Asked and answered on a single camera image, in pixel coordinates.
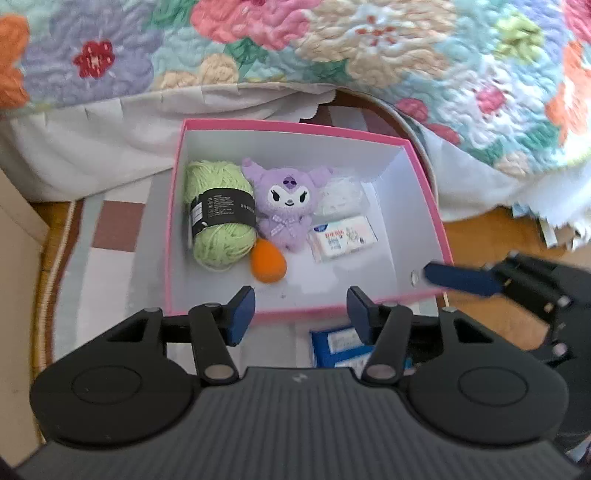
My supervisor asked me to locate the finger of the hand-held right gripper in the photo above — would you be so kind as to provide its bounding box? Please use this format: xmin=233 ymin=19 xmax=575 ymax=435
xmin=423 ymin=255 xmax=574 ymax=326

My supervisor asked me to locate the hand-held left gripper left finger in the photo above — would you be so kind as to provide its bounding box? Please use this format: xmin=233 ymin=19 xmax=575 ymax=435
xmin=107 ymin=285 xmax=256 ymax=385

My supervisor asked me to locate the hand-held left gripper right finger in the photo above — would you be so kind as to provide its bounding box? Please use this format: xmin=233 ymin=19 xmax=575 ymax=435
xmin=346 ymin=285 xmax=493 ymax=385

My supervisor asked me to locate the orange makeup sponge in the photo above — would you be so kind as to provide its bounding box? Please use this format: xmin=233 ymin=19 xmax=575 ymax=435
xmin=250 ymin=237 xmax=288 ymax=283

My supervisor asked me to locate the white tissue packet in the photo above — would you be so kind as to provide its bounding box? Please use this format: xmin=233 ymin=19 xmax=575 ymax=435
xmin=307 ymin=215 xmax=378 ymax=264

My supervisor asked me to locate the pink cardboard box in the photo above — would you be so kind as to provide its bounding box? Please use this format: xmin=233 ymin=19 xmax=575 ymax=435
xmin=163 ymin=119 xmax=455 ymax=325

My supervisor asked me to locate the green yarn ball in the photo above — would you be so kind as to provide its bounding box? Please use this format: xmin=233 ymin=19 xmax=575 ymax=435
xmin=184 ymin=159 xmax=258 ymax=272

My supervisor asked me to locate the purple plush toy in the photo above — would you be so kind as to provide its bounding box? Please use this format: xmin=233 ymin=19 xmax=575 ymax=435
xmin=241 ymin=158 xmax=337 ymax=253

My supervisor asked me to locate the blue tissue packet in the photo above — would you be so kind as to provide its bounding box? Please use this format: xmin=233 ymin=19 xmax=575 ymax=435
xmin=309 ymin=323 xmax=416 ymax=370

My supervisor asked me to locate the white cotton packet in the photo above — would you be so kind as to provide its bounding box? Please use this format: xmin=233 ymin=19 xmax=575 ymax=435
xmin=318 ymin=173 xmax=366 ymax=217

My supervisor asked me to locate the patterned rug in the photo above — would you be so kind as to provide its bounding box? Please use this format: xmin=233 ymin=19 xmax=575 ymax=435
xmin=30 ymin=171 xmax=453 ymax=372

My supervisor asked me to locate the round brown tray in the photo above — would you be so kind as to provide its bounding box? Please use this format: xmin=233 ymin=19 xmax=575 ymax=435
xmin=299 ymin=90 xmax=437 ymax=204

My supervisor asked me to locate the white bed skirt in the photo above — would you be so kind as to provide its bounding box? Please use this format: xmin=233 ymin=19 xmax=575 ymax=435
xmin=0 ymin=85 xmax=591 ymax=252

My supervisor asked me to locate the floral quilt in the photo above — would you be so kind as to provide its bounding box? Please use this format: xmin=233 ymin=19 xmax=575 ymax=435
xmin=0 ymin=0 xmax=591 ymax=180

